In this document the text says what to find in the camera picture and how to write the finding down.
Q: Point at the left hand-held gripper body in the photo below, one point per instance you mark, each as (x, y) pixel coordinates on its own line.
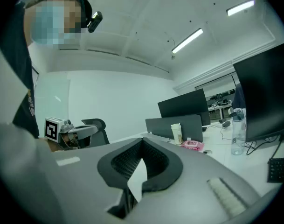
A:
(50, 128)

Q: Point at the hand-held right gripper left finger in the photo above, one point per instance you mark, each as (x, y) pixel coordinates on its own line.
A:
(74, 183)

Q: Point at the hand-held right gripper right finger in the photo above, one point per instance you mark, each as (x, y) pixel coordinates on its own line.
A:
(190, 195)

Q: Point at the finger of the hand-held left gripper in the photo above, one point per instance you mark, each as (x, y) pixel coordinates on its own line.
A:
(85, 130)

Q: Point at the person's left forearm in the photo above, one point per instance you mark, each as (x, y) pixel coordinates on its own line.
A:
(53, 146)

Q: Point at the black office chair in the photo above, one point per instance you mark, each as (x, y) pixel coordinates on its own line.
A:
(99, 130)

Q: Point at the pink wet wipes pack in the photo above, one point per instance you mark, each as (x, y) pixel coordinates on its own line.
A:
(192, 145)

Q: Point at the white lidded cup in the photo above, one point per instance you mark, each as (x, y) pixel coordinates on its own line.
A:
(176, 133)

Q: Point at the grey desk divider panel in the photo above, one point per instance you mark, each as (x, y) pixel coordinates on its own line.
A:
(174, 127)

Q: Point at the clear water bottle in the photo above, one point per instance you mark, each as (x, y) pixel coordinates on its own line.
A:
(238, 134)

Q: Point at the black power adapter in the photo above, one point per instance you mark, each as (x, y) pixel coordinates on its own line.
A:
(222, 120)
(226, 124)

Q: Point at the person's black t-shirt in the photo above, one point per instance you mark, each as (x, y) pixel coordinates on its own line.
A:
(18, 55)

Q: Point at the black computer monitor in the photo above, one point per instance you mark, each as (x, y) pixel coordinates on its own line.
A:
(265, 90)
(183, 105)

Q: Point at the black keyboard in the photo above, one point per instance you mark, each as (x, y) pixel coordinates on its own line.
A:
(279, 170)

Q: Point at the cluttered white desk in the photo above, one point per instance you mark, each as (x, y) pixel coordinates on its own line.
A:
(219, 106)

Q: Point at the light blue face mask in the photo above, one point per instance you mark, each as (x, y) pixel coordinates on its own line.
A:
(50, 27)

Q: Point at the person's head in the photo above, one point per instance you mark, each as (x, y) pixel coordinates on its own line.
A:
(48, 20)

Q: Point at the office chair with dark jacket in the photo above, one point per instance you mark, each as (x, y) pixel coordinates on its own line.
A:
(238, 97)

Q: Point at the white roller blind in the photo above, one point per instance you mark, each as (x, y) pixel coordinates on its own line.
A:
(214, 85)

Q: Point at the long ceiling light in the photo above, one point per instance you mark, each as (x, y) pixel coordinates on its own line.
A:
(240, 7)
(187, 40)

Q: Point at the black head-mounted camera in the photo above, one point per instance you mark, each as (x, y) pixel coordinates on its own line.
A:
(95, 22)

